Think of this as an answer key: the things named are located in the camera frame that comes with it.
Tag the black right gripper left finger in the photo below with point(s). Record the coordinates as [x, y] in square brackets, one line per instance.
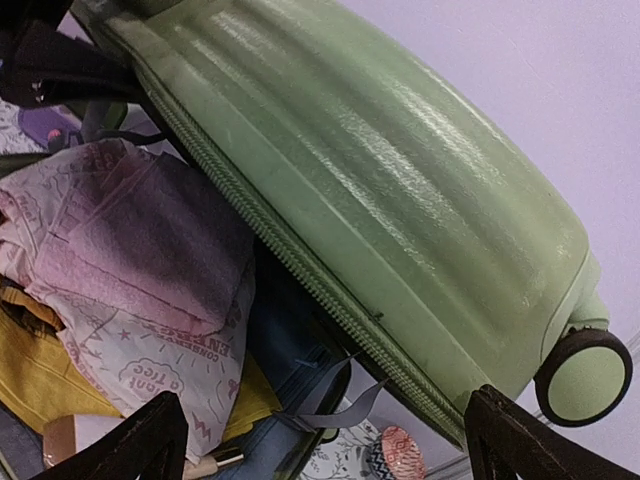
[150, 444]

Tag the floral white table mat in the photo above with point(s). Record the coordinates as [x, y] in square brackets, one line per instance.
[345, 454]

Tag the green hard-shell suitcase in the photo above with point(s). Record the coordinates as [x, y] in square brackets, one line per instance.
[406, 245]

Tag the purple drawer box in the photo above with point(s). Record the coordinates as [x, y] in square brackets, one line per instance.
[53, 128]

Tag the yellow garment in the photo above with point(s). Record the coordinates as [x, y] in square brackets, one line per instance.
[40, 384]

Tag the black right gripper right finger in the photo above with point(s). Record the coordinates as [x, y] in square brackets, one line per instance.
[506, 442]

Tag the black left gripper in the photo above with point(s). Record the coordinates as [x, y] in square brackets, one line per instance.
[41, 66]

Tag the pink folded cloth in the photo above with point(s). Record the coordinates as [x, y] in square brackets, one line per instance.
[149, 268]

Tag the small dark tube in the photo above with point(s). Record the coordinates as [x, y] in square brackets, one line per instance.
[212, 463]

